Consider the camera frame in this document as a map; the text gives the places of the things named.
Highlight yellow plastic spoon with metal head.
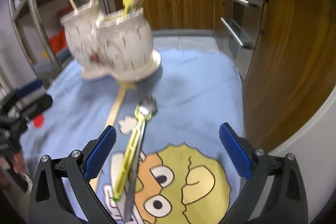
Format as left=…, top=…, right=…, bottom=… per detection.
left=112, top=94, right=157, bottom=202

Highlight wooden kitchen cabinets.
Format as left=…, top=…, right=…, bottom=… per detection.
left=112, top=0, right=336, bottom=151

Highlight person's left hand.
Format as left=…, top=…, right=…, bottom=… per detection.
left=0, top=151, right=26, bottom=174

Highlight wooden chopstick on cloth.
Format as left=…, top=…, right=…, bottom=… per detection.
left=89, top=85, right=126, bottom=193

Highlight white ceramic utensil holder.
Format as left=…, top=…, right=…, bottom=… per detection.
left=60, top=2, right=161, bottom=83

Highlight blue cartoon cloth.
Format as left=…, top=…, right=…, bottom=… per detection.
left=21, top=49, right=244, bottom=223

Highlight steel oven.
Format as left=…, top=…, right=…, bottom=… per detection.
left=214, top=0, right=264, bottom=80

